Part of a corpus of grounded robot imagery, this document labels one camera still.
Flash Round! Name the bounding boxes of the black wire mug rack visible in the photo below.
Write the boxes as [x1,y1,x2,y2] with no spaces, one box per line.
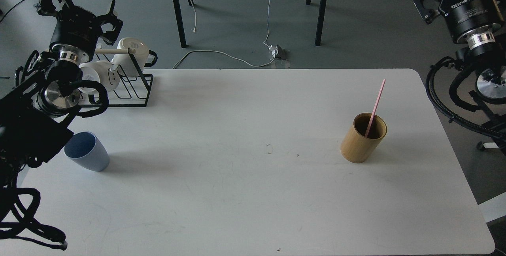
[95,47,154,108]

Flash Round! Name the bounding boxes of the black cable bundle left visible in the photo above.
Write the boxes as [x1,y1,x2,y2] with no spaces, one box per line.
[0,187,68,251]

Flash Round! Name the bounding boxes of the white cable on floor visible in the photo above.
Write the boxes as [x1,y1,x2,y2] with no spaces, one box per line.
[172,0,277,70]

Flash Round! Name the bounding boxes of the white power adapter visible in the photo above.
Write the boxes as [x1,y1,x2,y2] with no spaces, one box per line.
[268,44,289,60]

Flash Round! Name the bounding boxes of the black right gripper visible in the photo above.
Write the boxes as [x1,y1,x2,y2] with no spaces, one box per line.
[412,0,505,44]

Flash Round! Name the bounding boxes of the blue plastic cup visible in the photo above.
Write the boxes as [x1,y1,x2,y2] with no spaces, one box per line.
[64,131,110,172]

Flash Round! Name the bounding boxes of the white mug upright rear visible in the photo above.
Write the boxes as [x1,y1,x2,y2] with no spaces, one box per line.
[111,37,158,78]

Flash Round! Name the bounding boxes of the bamboo cylindrical holder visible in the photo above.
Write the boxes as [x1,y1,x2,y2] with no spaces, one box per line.
[340,112,387,163]

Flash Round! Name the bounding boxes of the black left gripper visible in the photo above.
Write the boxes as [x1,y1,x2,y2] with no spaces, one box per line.
[38,0,123,60]

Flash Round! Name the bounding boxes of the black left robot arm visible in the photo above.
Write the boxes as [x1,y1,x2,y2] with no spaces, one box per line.
[0,0,123,192]

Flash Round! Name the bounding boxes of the black cable bundle right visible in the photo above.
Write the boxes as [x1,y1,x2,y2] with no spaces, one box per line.
[425,56,506,142]

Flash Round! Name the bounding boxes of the pink chopstick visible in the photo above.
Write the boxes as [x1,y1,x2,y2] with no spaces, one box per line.
[364,79,386,138]

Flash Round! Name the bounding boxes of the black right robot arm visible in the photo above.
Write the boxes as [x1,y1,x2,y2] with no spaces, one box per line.
[412,0,505,150]

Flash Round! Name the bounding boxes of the white mug front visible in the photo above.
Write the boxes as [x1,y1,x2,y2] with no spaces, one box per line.
[79,60,120,92]

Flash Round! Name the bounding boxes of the black cable bundle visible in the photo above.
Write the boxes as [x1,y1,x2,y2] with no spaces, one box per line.
[425,56,506,142]
[0,187,68,251]

